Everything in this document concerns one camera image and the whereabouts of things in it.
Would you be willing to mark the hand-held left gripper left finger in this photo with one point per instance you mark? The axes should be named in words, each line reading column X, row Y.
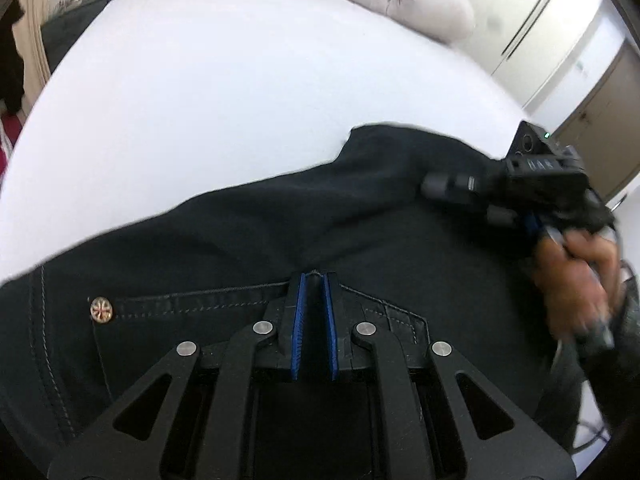
column 298, row 325

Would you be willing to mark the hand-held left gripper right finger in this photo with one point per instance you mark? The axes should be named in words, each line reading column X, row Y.
column 331, row 325

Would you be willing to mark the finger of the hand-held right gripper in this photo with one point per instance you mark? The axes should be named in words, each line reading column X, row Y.
column 450, row 184
column 533, row 225

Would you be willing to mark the black pants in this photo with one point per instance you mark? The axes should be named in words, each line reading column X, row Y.
column 210, row 240

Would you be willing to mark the person's right forearm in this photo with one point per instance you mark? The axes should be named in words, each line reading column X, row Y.
column 607, row 375

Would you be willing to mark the person's right hand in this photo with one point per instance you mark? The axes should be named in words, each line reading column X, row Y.
column 575, row 280

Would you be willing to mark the brown wooden door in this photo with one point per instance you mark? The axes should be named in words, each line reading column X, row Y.
column 607, row 125

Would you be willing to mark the white wardrobe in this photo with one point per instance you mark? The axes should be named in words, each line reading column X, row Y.
column 530, row 15

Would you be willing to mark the white bed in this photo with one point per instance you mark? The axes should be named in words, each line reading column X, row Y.
column 210, row 100

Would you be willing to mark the red cloth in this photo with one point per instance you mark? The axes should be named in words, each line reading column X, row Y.
column 6, row 142

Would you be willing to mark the beige curtain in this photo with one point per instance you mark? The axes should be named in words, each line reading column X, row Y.
column 32, row 35

